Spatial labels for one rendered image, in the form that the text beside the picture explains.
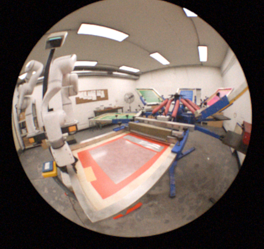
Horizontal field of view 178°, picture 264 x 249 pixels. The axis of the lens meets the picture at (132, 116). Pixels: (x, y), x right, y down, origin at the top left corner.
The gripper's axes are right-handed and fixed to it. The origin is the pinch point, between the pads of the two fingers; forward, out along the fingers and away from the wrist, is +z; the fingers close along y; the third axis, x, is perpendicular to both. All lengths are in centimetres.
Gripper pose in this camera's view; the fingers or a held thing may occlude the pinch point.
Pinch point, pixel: (71, 170)
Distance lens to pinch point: 47.8
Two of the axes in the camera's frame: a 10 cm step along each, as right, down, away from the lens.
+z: 0.7, 9.7, 2.1
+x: 7.0, 1.1, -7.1
